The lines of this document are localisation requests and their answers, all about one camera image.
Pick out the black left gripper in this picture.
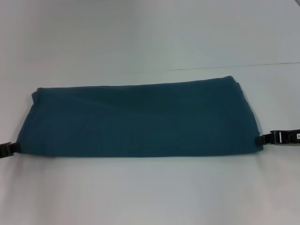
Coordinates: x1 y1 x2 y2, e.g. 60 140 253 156
0 142 21 159

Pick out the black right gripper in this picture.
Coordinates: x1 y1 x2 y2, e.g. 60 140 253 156
255 128 300 146

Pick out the teal blue shirt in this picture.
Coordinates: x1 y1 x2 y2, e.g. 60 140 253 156
17 75 265 158

